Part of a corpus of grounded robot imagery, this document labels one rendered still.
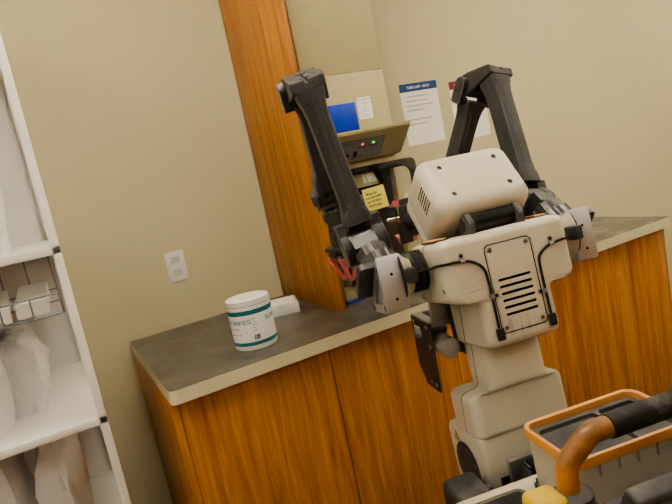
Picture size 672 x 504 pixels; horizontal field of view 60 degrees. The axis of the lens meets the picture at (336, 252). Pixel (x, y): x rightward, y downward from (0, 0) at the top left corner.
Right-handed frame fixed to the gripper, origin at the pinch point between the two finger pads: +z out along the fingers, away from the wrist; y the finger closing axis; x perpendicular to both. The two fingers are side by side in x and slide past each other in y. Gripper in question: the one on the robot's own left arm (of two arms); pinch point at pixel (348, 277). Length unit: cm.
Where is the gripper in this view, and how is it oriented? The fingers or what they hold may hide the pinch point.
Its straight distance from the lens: 165.8
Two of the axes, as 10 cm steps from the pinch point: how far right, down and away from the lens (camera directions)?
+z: 1.9, 9.7, 1.5
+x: -8.7, 2.4, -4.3
